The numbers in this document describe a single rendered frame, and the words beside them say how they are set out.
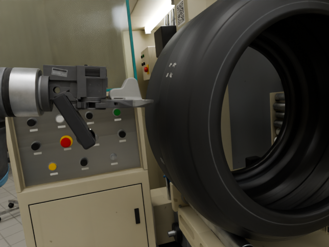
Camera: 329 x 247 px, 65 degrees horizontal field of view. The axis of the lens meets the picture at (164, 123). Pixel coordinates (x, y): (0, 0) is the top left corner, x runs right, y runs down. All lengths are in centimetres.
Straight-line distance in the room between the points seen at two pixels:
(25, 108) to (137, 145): 78
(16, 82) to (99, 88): 14
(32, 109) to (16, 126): 71
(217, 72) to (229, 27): 8
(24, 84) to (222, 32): 35
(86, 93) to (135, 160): 77
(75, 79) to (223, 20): 29
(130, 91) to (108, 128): 68
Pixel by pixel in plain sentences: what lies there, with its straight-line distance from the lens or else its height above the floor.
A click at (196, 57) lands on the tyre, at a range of 47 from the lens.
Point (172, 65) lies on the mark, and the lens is 50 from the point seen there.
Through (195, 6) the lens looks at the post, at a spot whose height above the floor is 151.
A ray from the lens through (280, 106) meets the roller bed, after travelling 114.
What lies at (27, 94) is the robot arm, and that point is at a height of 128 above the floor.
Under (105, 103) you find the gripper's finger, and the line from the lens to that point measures 49.
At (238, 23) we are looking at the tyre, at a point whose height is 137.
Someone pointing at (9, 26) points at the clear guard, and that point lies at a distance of 122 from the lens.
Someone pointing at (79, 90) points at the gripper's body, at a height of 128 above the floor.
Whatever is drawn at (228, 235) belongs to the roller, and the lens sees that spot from 66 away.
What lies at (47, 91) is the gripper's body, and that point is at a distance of 50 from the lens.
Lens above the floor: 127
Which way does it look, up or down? 8 degrees down
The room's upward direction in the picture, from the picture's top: 6 degrees counter-clockwise
